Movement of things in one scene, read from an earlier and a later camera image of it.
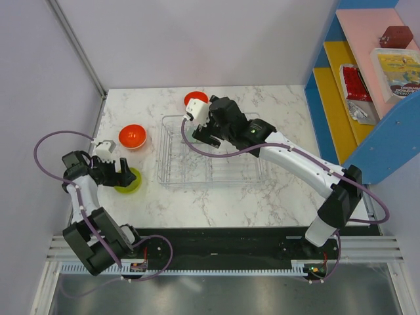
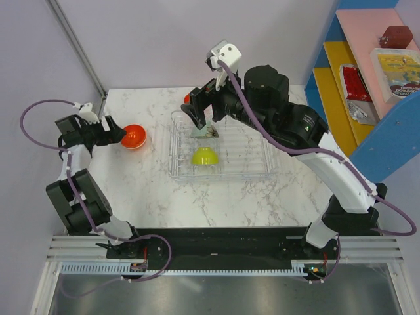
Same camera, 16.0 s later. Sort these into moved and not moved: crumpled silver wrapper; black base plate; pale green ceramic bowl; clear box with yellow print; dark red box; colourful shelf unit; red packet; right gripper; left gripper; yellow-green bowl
Moved: right gripper; yellow-green bowl; left gripper; pale green ceramic bowl
Not moved: red packet; black base plate; clear box with yellow print; dark red box; colourful shelf unit; crumpled silver wrapper
